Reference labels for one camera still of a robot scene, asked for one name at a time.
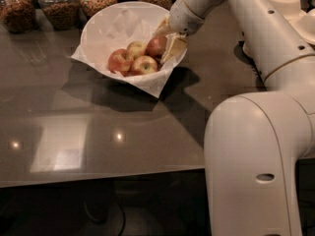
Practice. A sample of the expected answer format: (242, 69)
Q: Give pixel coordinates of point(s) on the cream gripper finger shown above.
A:
(176, 46)
(163, 28)

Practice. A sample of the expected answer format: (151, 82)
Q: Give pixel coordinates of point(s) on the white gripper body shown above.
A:
(181, 18)

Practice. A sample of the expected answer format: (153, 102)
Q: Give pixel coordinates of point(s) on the large red-yellow apple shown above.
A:
(156, 47)

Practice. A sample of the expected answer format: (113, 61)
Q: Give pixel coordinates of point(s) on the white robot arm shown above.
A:
(253, 140)

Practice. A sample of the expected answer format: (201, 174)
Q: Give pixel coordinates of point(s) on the back yellow-green apple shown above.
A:
(137, 49)

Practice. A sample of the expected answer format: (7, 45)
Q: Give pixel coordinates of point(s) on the front red-yellow apple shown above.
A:
(144, 65)

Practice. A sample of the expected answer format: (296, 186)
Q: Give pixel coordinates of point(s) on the white bowl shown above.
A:
(105, 33)

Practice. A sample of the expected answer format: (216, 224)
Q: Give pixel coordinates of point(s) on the left red apple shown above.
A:
(120, 61)

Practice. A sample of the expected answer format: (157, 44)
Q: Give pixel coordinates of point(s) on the white paper liner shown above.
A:
(147, 82)

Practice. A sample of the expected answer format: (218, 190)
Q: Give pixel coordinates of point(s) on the black rubber mat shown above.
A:
(249, 61)

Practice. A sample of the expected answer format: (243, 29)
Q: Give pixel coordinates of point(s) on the far left cereal jar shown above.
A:
(17, 16)

